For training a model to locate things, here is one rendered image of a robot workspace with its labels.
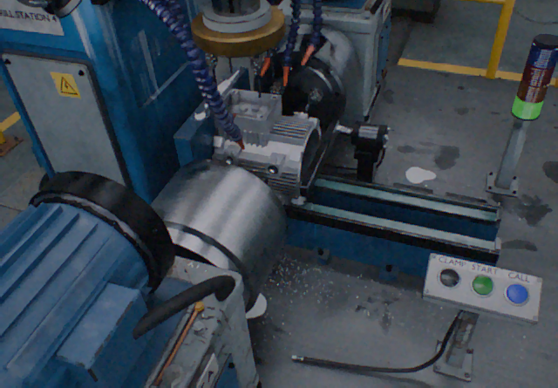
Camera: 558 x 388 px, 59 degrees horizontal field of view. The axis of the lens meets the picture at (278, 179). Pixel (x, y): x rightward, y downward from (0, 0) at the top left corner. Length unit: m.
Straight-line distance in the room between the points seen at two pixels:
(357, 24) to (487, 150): 0.53
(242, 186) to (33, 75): 0.48
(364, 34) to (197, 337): 0.98
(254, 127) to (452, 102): 0.88
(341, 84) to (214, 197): 0.53
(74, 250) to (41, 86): 0.61
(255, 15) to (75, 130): 0.45
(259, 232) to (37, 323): 0.43
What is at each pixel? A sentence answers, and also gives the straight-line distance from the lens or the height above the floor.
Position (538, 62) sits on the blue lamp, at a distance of 1.23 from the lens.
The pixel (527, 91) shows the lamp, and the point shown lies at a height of 1.10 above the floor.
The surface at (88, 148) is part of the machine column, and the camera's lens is 1.14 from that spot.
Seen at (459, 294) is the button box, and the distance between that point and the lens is 0.85.
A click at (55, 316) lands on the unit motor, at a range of 0.53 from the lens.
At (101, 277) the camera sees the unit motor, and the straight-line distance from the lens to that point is 0.56.
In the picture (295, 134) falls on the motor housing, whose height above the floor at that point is 1.10.
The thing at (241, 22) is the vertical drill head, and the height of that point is 1.35.
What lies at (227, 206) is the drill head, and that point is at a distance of 0.83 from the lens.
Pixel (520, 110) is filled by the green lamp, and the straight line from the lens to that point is 1.30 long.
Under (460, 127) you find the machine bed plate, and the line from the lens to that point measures 1.64.
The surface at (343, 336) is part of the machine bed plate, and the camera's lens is 1.08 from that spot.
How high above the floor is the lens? 1.72
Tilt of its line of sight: 41 degrees down
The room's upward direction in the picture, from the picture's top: 4 degrees counter-clockwise
